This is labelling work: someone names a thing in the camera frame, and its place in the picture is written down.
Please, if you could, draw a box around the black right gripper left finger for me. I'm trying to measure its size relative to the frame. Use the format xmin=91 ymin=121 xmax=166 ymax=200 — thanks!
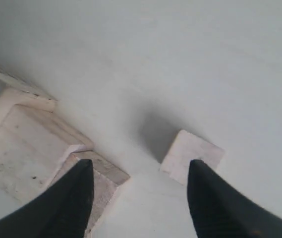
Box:
xmin=0 ymin=159 xmax=93 ymax=238

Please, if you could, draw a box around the second largest wooden cube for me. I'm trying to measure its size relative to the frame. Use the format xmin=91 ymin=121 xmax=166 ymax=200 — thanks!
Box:
xmin=0 ymin=88 xmax=94 ymax=203

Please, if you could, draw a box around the smallest wooden cube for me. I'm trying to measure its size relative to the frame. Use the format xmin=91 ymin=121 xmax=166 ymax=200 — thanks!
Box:
xmin=160 ymin=129 xmax=225 ymax=185

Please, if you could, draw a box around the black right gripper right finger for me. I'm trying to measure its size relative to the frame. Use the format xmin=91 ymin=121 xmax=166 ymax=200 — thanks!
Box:
xmin=187 ymin=159 xmax=282 ymax=238

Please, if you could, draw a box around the third largest wooden cube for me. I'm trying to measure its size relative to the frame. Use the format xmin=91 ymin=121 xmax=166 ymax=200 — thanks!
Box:
xmin=47 ymin=151 xmax=130 ymax=238

